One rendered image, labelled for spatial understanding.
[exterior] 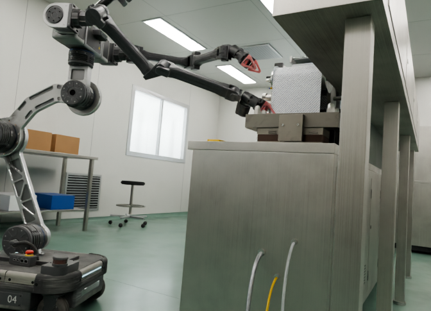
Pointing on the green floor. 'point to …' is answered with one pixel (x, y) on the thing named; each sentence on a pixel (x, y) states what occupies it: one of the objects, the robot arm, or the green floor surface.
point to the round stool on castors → (131, 203)
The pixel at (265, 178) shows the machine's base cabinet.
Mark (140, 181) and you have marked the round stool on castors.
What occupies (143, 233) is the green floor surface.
